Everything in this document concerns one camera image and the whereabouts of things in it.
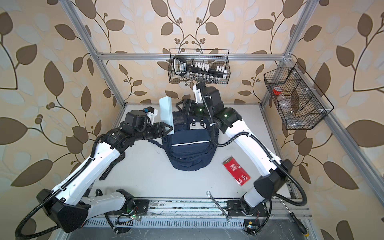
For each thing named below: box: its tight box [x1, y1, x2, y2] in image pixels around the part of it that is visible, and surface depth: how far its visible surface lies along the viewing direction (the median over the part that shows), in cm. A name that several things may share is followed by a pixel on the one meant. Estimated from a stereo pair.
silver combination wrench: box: [206, 191, 233, 223], surface depth 75 cm
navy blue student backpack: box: [148, 111, 217, 171], surface depth 90 cm
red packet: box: [222, 156, 251, 187], surface depth 88 cm
